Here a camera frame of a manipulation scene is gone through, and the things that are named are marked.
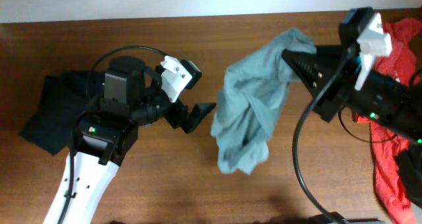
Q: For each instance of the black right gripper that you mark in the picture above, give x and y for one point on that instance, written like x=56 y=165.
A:
x=316 y=65

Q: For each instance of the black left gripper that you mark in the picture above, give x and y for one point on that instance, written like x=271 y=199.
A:
x=177 y=118

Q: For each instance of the light blue t-shirt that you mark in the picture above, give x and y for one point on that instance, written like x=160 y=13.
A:
x=251 y=101

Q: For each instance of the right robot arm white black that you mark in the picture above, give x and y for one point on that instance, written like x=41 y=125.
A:
x=377 y=89

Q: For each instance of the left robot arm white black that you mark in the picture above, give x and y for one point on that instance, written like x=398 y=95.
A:
x=134 y=95

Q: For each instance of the red t-shirt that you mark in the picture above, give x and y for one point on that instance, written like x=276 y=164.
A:
x=398 y=66

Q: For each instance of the dark navy folded garment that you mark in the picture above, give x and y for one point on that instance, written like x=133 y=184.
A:
x=63 y=99

